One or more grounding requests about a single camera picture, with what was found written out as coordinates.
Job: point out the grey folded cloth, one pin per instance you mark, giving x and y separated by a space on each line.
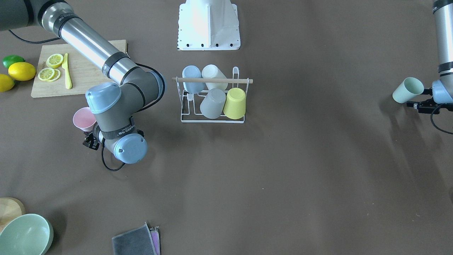
135 242

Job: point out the green plastic cup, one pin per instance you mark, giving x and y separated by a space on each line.
407 90

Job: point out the lemon slice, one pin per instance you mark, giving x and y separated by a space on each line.
54 60
46 74

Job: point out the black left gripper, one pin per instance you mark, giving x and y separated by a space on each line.
422 105

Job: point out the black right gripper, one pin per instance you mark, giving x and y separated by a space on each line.
90 139

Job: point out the white plastic cup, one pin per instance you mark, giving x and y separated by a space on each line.
213 72

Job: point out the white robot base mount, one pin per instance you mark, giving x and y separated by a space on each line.
208 25

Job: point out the whole lemon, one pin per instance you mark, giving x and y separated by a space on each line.
22 71
6 83

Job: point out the grey plastic cup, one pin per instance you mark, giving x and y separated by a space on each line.
213 103

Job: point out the green bowl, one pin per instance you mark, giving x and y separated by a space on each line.
29 234

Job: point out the white wire cup rack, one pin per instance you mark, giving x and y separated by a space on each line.
192 90

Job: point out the yellow plastic knife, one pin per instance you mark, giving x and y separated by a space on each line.
65 66

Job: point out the purple cloth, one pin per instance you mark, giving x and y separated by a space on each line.
155 235

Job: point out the yellow plastic cup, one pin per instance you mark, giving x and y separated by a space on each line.
235 104

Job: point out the pink plastic cup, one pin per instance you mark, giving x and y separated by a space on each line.
84 119

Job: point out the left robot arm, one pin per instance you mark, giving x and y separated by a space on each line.
442 89

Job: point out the green lime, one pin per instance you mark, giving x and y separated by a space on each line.
11 59

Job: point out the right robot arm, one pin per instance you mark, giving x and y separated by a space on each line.
115 86

